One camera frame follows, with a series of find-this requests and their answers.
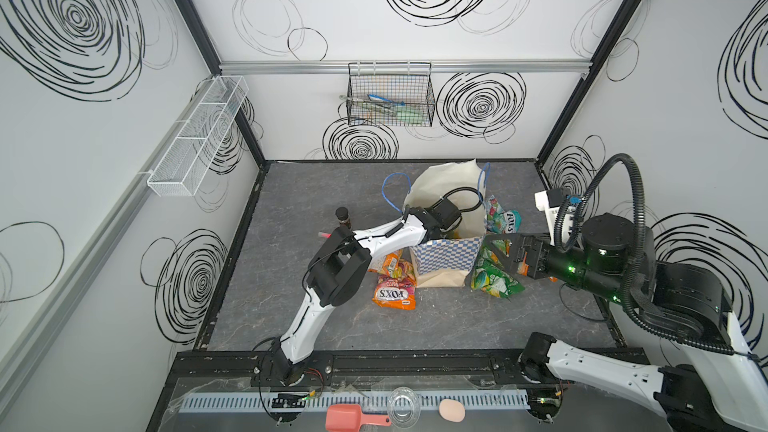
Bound grey slotted cable duct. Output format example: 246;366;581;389
178;389;530;414

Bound black wire wall basket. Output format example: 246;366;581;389
344;61;436;128

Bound pink oval sponge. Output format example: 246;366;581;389
438;399;466;423

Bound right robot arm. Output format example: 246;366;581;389
486;153;767;431

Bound orange Fox's candy bag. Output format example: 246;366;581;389
372;276;416;311

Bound pink plastic scoop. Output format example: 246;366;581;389
325;404;392;432

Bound green snack packet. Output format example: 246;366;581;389
471;265;525;298
479;238;511;270

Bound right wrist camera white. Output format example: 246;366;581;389
534;188;576;239

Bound checkered paper bag blue handles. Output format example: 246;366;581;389
382;160;488;288

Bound clear acrylic wall shelf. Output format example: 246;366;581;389
147;75;248;197

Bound orange fruit snack packet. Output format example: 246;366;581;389
368;251;415;281

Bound teal Fox's candy bag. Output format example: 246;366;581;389
485;195;521;234

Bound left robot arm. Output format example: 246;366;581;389
265;186;484;386

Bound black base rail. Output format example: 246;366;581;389
166;349;533;387

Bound small dark spice bottle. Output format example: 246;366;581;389
335;207;352;229

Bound items in wire basket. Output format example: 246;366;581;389
339;94;430;126

